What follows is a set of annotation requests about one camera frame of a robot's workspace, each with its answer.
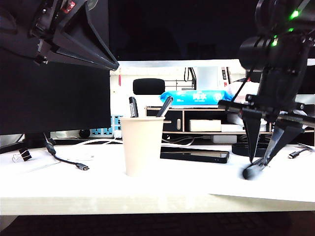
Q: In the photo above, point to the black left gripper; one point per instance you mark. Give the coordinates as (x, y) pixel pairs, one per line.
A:
(54, 14)

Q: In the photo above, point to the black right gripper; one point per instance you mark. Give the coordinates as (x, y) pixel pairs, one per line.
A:
(278, 98)

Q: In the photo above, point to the black ribbed cap marker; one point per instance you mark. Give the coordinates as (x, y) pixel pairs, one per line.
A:
(251, 172)

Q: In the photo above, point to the black marker white label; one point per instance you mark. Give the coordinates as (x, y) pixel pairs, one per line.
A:
(133, 108)

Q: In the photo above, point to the black marker grey end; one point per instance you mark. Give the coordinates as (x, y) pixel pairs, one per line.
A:
(163, 108)

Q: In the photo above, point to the beige paper cup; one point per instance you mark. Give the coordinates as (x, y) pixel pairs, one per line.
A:
(142, 147)

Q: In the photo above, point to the black round disc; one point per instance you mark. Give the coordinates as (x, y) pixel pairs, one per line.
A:
(240, 150)

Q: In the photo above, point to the white flat box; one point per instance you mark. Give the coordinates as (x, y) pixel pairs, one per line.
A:
(231, 128)

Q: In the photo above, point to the white power adapter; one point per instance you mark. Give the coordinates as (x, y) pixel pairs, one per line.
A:
(224, 139)

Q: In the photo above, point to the pink tissue pack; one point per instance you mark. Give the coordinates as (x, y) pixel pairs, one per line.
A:
(248, 89)

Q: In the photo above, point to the silver metal stand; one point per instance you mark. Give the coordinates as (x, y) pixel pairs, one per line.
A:
(307, 99)

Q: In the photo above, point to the beige cardboard box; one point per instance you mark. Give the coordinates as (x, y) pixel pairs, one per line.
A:
(204, 126)

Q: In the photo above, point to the black computer monitor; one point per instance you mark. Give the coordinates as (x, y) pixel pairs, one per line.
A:
(49, 103)

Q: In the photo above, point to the black chair headrest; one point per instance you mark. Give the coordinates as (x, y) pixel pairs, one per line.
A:
(148, 86)

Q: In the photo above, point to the black flat glossy device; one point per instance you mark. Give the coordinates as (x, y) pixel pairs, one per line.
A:
(192, 155)

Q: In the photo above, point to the blue wet wipes pack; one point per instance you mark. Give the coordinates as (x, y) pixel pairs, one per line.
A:
(197, 97)

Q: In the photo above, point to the small black round object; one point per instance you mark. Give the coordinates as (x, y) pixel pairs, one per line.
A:
(84, 133)

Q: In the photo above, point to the blue white power strip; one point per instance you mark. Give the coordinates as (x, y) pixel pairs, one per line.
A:
(105, 132)

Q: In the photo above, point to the black wooden desk organizer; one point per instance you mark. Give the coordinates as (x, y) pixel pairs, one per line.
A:
(176, 115)

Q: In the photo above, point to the black binder clip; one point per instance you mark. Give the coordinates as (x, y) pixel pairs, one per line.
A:
(25, 155)

